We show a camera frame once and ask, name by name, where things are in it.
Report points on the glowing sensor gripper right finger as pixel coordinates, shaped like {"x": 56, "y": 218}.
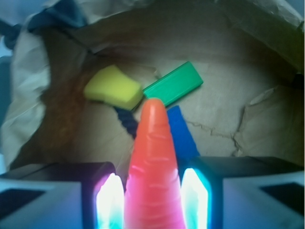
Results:
{"x": 242, "y": 193}

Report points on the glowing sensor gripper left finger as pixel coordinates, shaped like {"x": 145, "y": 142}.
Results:
{"x": 61, "y": 196}

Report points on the orange toy carrot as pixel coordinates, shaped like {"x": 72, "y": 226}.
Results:
{"x": 152, "y": 197}

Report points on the blue sponge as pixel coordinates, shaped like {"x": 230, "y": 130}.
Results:
{"x": 184, "y": 144}

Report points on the crumpled brown paper liner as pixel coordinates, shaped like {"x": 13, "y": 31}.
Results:
{"x": 249, "y": 53}

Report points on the yellow sponge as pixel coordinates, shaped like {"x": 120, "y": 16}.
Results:
{"x": 110, "y": 85}

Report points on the green rectangular block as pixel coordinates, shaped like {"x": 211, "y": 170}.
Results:
{"x": 174, "y": 85}

